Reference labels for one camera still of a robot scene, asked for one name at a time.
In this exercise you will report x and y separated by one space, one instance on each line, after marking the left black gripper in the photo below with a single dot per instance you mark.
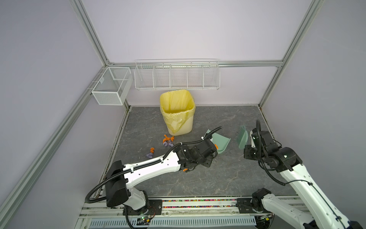
208 163

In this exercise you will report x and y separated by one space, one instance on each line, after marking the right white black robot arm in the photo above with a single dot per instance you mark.
285 167

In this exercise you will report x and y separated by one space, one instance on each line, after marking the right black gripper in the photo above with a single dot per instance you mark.
246 154

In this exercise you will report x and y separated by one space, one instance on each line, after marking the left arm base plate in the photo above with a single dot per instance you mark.
153 207

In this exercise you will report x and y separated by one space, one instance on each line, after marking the small white mesh basket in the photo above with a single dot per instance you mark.
113 86

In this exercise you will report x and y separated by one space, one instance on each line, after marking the yellow lined trash bin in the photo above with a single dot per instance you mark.
178 109

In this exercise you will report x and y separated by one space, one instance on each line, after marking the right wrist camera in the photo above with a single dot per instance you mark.
253 139

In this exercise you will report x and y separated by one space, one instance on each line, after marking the green plastic dustpan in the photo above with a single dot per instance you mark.
212 137

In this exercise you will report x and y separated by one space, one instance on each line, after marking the green hand brush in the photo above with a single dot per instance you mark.
242 137

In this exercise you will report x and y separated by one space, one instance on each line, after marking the long white wire shelf basket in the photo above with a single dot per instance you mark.
177 74

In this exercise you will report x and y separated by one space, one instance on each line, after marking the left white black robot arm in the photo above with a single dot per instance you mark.
119 186

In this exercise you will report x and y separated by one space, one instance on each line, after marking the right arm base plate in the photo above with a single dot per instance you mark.
251 205

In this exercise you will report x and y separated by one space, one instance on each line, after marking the orange purple scraps left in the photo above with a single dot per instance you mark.
151 153

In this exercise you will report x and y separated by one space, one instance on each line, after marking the orange purple scraps near bin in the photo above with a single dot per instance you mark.
168 141

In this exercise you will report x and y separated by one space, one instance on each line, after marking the aluminium front rail frame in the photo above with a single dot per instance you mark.
202 212

